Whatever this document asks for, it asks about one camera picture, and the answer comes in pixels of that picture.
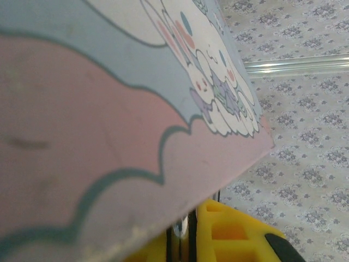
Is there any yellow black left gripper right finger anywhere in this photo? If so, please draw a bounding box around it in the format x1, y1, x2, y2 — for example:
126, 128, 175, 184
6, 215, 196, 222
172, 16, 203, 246
196, 198, 304, 262

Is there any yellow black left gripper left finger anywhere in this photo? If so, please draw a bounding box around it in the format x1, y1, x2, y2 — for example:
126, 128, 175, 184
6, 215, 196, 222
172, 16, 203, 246
127, 231, 168, 262

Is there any pastel cartoon print box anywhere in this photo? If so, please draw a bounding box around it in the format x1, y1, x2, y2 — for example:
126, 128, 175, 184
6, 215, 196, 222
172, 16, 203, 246
0, 0, 275, 262

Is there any aluminium corner post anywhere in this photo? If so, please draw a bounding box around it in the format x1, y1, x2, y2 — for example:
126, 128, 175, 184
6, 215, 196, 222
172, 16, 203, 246
243, 53, 349, 80

